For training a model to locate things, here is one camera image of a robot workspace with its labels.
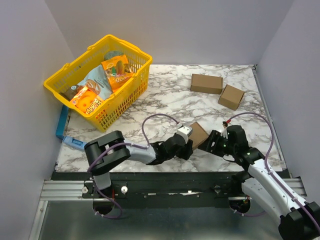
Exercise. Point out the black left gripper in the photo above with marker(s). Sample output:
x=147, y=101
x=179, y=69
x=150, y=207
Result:
x=186, y=153

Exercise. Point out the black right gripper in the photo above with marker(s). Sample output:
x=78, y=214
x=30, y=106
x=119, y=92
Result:
x=213, y=142

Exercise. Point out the brown cardboard box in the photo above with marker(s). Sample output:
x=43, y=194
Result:
x=198, y=135

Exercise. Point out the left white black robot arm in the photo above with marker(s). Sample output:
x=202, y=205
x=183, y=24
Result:
x=107, y=152

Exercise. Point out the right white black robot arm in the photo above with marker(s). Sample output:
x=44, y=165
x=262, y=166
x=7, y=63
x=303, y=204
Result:
x=297, y=219

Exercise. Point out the small folded cardboard box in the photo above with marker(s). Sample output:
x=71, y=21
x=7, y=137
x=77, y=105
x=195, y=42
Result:
x=231, y=97

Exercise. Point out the large folded cardboard box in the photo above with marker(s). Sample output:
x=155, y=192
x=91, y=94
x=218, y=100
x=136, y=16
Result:
x=206, y=84

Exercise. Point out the blue flat box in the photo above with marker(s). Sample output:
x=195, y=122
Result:
x=60, y=129

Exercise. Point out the yellow plastic shopping basket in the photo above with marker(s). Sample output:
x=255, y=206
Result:
x=72, y=73

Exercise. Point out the orange mango snack bag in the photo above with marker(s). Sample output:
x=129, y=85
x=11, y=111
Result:
x=117, y=71

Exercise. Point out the orange apple snack bag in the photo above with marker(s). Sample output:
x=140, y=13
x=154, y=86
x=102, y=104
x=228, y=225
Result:
x=86, y=101

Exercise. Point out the light blue small carton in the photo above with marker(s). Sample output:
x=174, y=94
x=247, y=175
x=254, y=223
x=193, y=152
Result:
x=74, y=143

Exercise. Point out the light blue bread bag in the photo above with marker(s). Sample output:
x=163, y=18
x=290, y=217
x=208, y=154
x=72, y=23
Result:
x=97, y=81

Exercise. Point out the green round snack pack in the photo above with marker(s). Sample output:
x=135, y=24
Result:
x=111, y=54

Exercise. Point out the dark brown snack pack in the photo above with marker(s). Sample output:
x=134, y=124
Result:
x=69, y=94

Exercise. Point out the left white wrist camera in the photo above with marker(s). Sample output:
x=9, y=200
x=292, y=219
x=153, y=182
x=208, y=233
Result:
x=185, y=132

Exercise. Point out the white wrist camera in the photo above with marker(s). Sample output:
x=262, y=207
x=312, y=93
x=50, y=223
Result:
x=185, y=132
x=225, y=125

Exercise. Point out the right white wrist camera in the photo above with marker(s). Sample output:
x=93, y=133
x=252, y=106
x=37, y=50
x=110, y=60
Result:
x=225, y=125

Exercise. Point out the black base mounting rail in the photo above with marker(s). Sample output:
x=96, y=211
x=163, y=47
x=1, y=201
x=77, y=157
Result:
x=155, y=190

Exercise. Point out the aluminium extrusion frame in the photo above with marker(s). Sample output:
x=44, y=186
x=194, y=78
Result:
x=60, y=190

